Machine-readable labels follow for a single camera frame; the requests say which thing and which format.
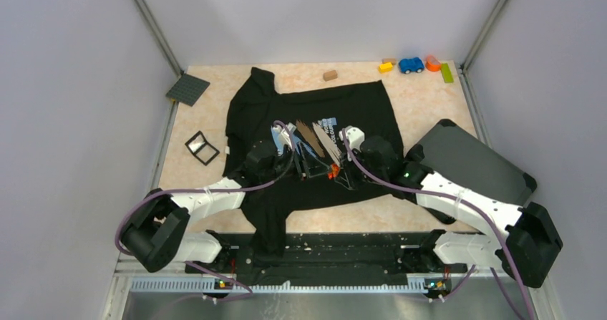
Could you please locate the green toy block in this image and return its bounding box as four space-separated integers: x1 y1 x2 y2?
440 63 454 84

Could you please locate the black hard case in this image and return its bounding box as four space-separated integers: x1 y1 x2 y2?
402 119 538 210

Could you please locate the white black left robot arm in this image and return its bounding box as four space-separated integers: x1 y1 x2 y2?
115 125 340 273

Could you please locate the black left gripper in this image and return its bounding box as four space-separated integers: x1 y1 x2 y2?
261 142 332 183

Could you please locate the black brooch display box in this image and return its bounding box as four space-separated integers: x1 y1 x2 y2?
185 131 220 166

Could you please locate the yellow toy block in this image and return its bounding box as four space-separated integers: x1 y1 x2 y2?
378 62 394 74

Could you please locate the dark grey building baseplate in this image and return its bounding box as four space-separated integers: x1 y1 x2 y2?
165 74 210 107

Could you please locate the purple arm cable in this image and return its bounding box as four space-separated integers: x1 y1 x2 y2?
341 130 537 320
113 120 300 304

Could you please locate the brown wooden block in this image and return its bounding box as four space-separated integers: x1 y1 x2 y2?
322 69 339 82

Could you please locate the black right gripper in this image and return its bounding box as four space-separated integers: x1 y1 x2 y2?
336 146 387 190

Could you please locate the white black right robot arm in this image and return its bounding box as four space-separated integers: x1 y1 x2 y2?
339 126 563 289

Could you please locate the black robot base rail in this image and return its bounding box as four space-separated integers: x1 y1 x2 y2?
204 231 468 287

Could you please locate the black printed t-shirt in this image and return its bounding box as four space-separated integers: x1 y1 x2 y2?
223 67 404 257

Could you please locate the tan wooden block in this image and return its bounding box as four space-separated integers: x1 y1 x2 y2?
382 58 398 65

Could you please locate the blue toy car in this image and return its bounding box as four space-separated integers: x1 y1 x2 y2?
398 57 424 74

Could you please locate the white cable duct strip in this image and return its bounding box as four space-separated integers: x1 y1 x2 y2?
130 275 451 294

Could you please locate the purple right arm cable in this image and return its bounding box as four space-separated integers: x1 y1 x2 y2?
341 130 537 320

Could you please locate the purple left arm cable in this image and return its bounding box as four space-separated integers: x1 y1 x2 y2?
113 120 300 304

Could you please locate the orange toy piece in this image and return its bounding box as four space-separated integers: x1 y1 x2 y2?
424 55 442 72

